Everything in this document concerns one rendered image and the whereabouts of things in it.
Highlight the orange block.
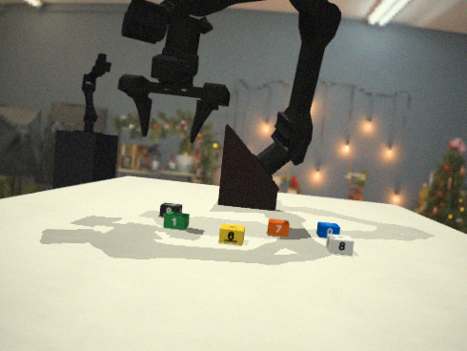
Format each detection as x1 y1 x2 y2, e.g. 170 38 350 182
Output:
268 219 290 237

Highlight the blue block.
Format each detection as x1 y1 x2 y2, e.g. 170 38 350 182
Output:
316 221 340 238

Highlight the yellow block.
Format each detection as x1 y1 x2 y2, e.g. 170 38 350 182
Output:
218 224 245 245

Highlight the green block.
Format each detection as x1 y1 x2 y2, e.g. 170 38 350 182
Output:
164 212 190 231

